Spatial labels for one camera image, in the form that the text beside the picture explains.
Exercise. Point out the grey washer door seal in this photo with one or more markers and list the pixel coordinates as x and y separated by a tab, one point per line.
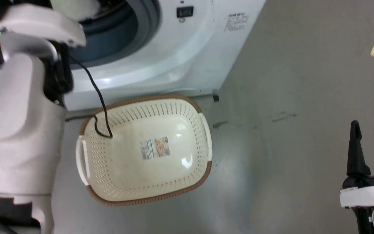
143	26

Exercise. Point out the black washer door latch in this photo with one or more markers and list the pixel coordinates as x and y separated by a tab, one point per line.
184	12

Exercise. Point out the cream plastic laundry basket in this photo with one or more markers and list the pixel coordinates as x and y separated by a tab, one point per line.
131	162

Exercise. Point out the white cloth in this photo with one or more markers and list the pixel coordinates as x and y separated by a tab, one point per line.
76	8

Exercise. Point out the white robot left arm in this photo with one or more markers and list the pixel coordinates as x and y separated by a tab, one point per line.
21	130

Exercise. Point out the printed basket label sticker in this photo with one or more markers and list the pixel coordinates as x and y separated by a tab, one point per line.
155	148

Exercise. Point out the printed washer info label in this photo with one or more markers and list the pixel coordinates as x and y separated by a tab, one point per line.
236	22

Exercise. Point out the black washer foot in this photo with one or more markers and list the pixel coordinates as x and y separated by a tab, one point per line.
215	97

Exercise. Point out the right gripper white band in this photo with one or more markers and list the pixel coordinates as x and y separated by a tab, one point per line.
368	196

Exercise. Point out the white front-load washing machine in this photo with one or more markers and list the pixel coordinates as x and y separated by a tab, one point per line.
174	65

